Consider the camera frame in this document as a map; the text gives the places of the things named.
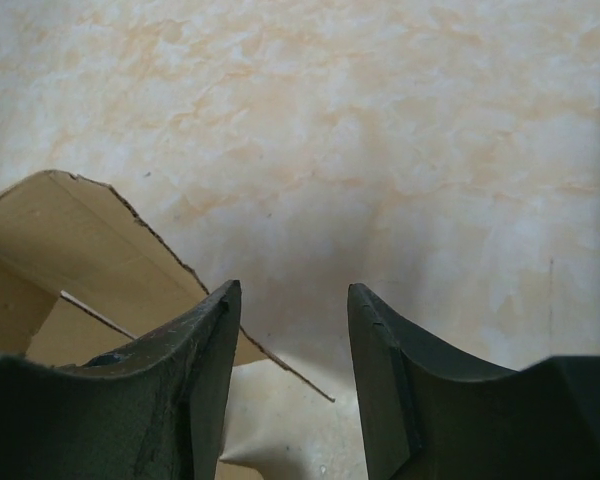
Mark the brown cardboard box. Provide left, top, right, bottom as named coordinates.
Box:
left=0, top=169, right=337, bottom=480

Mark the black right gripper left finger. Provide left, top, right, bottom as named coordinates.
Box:
left=0, top=280, right=241, bottom=479

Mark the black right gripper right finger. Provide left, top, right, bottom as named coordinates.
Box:
left=347, top=284, right=600, bottom=479

